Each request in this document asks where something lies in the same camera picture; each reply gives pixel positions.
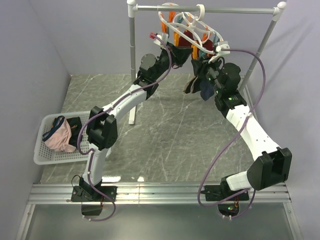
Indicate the white perforated plastic basket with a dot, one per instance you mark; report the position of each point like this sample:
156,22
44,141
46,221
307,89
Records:
45,156

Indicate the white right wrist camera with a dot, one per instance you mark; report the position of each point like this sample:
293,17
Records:
221,50

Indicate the silver clothes rack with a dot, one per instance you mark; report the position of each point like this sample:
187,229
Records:
133,7

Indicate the pink underwear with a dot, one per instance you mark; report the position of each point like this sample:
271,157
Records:
58,137

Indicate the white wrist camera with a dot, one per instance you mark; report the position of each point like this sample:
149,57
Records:
159,38
221,50

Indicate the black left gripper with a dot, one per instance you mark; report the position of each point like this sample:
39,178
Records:
179,55

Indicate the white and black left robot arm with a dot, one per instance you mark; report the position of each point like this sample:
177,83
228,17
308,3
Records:
102,126

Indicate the navy blue underwear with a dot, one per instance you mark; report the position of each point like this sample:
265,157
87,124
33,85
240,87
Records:
201,85

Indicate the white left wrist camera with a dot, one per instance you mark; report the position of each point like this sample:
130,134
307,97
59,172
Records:
159,38

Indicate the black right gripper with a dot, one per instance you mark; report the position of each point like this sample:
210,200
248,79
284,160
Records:
198,65

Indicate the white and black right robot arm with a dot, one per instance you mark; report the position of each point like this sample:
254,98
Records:
272,163

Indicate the yellow-orange clothespin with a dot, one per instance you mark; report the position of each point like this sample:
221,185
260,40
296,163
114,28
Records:
194,52

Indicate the white plastic clip hanger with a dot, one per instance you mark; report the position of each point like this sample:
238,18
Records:
191,29

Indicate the black lace underwear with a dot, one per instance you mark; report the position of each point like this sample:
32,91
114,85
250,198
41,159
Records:
75,127

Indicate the aluminium mounting rail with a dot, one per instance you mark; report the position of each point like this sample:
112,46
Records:
157,211

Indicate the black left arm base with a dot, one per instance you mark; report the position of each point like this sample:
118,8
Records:
92,201

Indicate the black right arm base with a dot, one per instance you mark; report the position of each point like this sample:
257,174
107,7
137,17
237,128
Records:
229,200

